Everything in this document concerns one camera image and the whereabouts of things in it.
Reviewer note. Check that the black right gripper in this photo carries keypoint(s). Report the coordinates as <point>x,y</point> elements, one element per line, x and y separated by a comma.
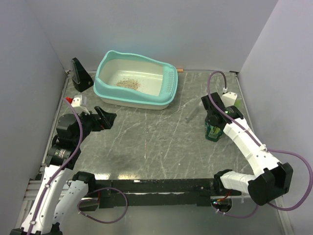
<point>206,118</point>

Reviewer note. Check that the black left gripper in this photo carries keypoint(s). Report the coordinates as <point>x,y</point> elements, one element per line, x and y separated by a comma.
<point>108,117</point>

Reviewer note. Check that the clear plastic scoop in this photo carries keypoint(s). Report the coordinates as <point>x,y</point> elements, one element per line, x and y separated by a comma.
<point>193,112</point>

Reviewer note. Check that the green litter bag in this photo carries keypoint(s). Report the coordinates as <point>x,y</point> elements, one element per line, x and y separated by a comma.
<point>212,132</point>

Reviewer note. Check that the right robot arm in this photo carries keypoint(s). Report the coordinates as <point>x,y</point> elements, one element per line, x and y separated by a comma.
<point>270,179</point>

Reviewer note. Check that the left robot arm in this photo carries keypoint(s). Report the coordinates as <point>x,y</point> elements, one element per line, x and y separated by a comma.
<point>51,209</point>

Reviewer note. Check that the teal and white litter box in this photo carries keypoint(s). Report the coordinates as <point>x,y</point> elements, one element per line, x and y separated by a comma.
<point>158,81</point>

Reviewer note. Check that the pile of beige litter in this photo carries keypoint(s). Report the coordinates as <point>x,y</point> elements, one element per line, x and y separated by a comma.
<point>129,83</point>

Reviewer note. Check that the black triangular stand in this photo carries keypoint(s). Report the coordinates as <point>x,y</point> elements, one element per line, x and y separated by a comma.
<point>80,78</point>

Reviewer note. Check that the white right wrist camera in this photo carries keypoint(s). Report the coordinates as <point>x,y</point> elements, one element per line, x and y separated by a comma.
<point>229,98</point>

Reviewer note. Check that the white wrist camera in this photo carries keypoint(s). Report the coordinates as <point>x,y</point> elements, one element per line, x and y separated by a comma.
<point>78,101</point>
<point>229,98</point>

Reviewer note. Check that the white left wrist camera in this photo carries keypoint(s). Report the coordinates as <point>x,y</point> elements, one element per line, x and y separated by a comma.
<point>78,101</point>

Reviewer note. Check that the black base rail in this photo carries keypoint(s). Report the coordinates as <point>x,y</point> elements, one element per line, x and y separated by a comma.
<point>157,192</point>

